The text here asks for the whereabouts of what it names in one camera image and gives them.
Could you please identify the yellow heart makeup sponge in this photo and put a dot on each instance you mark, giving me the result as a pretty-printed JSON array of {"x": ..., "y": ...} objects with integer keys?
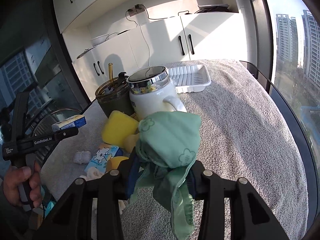
[{"x": 130, "y": 142}]

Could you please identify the chrome mug lid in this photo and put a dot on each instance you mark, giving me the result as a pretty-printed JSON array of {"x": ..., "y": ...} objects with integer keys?
[{"x": 148, "y": 76}]

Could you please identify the yellow round makeup sponge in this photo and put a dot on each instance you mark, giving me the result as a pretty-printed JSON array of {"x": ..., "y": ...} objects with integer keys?
[{"x": 114, "y": 162}]

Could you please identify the grey terry table cover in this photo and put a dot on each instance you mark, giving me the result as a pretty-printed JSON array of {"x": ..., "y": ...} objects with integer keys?
[{"x": 243, "y": 134}]

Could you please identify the white ceramic mug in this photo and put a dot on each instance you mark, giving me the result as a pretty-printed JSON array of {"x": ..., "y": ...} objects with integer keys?
[{"x": 164, "y": 99}]

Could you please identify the white cabinet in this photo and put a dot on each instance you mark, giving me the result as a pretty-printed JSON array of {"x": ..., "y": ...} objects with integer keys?
[{"x": 144, "y": 33}]

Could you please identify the white plastic tray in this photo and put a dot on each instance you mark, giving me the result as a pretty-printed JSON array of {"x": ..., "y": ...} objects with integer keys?
[{"x": 188, "y": 79}]

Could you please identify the amber glass straw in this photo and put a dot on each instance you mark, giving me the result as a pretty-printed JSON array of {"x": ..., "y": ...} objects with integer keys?
[{"x": 110, "y": 73}]

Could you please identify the blue cartoon tissue pack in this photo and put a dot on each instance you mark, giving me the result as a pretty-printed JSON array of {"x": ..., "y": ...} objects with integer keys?
[{"x": 104, "y": 153}]

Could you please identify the yellow sponge left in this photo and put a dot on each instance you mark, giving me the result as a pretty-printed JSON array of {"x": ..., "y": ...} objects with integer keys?
[{"x": 117, "y": 128}]

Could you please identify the amber glass tumbler green sleeve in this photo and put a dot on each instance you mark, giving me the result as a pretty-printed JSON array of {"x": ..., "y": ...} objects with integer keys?
[{"x": 114, "y": 98}]

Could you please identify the white bowl on cabinet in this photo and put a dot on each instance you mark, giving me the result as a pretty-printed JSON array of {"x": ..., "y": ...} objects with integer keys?
[{"x": 98, "y": 40}]

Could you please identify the green flower cloth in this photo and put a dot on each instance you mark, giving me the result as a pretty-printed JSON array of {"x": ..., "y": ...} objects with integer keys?
[{"x": 167, "y": 148}]

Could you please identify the grey woven cloth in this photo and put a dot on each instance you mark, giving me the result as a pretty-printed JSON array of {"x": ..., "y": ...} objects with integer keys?
[{"x": 82, "y": 157}]

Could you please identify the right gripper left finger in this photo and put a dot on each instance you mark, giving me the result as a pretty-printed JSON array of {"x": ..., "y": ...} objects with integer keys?
[{"x": 71, "y": 216}]

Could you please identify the yellow Vinda tissue pack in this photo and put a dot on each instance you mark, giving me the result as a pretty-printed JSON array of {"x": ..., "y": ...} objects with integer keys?
[{"x": 73, "y": 121}]

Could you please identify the metal frame chair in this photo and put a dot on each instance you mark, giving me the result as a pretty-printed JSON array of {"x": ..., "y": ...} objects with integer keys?
[{"x": 44, "y": 126}]

